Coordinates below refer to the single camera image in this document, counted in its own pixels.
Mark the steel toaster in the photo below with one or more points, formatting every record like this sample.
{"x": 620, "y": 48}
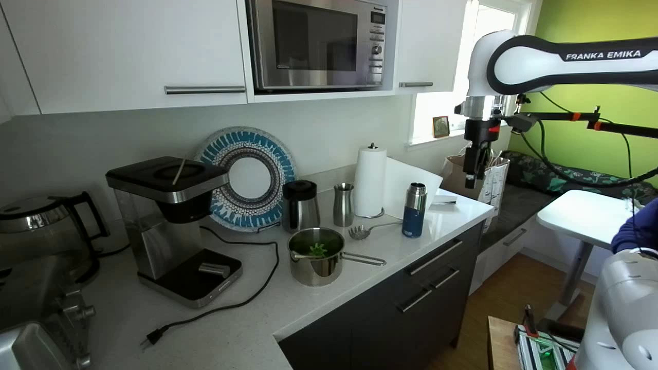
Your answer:
{"x": 33, "y": 341}

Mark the brown cardboard box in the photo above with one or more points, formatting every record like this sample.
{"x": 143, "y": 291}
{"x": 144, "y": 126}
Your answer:
{"x": 456, "y": 176}

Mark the black boom orange clamps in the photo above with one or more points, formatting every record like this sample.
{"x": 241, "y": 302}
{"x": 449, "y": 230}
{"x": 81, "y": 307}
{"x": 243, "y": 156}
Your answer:
{"x": 557, "y": 115}

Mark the bright window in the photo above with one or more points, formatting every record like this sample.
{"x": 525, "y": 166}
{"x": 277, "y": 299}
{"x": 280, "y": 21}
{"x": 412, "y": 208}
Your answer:
{"x": 494, "y": 17}

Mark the open steel cup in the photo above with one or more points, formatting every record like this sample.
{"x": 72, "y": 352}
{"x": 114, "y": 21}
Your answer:
{"x": 343, "y": 208}

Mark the steel canister black lid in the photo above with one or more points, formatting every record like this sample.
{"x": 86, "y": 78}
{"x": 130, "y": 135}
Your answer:
{"x": 301, "y": 212}

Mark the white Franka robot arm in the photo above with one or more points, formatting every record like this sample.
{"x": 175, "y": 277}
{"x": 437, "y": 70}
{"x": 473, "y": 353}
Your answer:
{"x": 535, "y": 64}

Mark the dark patterned bench cushion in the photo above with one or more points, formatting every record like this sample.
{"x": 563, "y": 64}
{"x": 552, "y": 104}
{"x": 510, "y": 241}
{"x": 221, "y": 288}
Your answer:
{"x": 548, "y": 174}

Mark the blue jacket sleeve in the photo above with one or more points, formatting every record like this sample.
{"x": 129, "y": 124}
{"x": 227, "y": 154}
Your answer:
{"x": 641, "y": 228}

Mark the blue white decorative plate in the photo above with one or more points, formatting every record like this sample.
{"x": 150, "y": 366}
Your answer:
{"x": 275, "y": 156}

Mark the built-in steel microwave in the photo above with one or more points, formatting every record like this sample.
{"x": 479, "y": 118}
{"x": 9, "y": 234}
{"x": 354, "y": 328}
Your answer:
{"x": 316, "y": 42}

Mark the white plastic container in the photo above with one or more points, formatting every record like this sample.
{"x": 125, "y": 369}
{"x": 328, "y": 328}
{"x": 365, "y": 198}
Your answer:
{"x": 494, "y": 188}

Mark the dark base cabinet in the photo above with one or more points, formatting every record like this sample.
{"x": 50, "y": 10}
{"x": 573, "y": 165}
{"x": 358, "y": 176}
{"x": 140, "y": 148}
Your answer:
{"x": 383, "y": 320}

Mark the metal framed wall outlet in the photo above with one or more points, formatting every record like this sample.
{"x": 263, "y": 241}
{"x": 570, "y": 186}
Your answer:
{"x": 440, "y": 126}

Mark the low drawer unit dark top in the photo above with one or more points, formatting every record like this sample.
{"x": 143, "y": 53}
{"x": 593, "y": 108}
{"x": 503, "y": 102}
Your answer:
{"x": 515, "y": 205}

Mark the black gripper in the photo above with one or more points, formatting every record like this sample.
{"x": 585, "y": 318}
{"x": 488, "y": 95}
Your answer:
{"x": 479, "y": 145}

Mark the black steel coffee maker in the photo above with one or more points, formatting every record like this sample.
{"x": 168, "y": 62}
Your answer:
{"x": 158, "y": 233}

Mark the white side table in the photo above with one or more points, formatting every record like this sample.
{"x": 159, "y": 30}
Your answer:
{"x": 583, "y": 215}

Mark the white cabinet door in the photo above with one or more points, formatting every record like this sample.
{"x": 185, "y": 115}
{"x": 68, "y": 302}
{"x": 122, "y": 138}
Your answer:
{"x": 125, "y": 42}
{"x": 429, "y": 42}

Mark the blue steel flask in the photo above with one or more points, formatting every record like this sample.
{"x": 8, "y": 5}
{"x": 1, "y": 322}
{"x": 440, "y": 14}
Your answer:
{"x": 414, "y": 217}

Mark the green white box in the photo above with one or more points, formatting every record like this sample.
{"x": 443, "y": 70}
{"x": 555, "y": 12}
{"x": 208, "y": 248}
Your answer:
{"x": 545, "y": 352}

